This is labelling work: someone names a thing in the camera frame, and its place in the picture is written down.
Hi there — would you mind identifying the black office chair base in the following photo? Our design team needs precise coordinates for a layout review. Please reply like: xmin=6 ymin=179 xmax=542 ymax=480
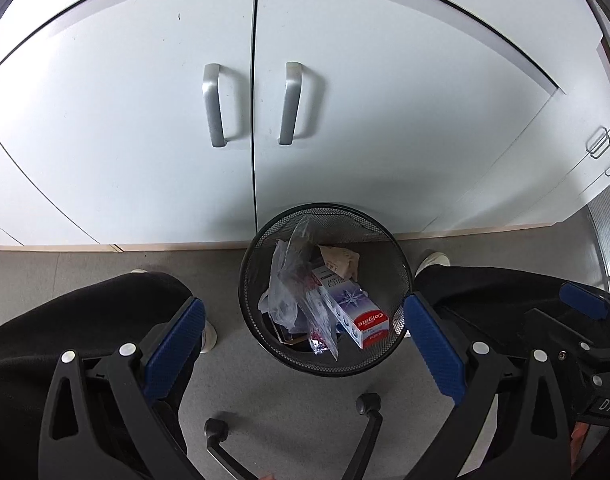
xmin=204 ymin=393 xmax=383 ymax=480

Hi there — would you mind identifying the purple white toothpaste box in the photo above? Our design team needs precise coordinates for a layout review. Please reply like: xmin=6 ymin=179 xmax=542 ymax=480
xmin=312 ymin=266 xmax=390 ymax=350

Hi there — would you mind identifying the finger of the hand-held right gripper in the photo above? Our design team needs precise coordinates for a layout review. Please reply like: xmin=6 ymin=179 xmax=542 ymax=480
xmin=524 ymin=281 xmax=610 ymax=361

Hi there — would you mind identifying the white drawer unit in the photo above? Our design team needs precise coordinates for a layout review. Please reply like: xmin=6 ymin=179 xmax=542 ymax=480
xmin=435 ymin=40 xmax=610 ymax=233

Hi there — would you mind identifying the black wire mesh bin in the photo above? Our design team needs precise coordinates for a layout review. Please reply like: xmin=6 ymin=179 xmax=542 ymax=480
xmin=238 ymin=202 xmax=414 ymax=377

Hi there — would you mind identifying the thin clear plastic bag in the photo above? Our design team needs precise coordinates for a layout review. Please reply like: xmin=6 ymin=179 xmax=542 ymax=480
xmin=285 ymin=215 xmax=342 ymax=362

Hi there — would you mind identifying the white cabinet door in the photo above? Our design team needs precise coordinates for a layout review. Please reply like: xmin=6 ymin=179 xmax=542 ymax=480
xmin=252 ymin=0 xmax=566 ymax=241
xmin=0 ymin=0 xmax=258 ymax=247

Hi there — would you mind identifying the person's white shoe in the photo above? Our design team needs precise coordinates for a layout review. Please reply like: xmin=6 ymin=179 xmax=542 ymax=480
xmin=200 ymin=320 xmax=218 ymax=353
xmin=416 ymin=251 xmax=452 ymax=276

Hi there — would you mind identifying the person's right white shoe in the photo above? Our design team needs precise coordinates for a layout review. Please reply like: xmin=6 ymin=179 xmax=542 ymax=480
xmin=416 ymin=251 xmax=452 ymax=276

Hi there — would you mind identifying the beige paper bag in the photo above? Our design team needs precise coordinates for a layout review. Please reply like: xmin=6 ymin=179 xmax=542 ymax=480
xmin=318 ymin=245 xmax=361 ymax=282

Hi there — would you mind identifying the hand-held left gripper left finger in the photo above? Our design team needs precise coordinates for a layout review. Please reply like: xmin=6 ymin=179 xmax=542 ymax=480
xmin=38 ymin=296 xmax=208 ymax=480

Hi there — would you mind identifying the person's left white shoe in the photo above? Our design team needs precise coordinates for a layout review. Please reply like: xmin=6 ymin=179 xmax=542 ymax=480
xmin=200 ymin=320 xmax=218 ymax=353

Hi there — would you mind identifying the silver cabinet handle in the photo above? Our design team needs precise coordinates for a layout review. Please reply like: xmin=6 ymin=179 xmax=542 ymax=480
xmin=201 ymin=63 xmax=226 ymax=148
xmin=278 ymin=61 xmax=304 ymax=146

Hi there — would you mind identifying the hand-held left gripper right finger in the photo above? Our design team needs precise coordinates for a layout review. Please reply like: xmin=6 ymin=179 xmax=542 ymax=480
xmin=403 ymin=291 xmax=583 ymax=480

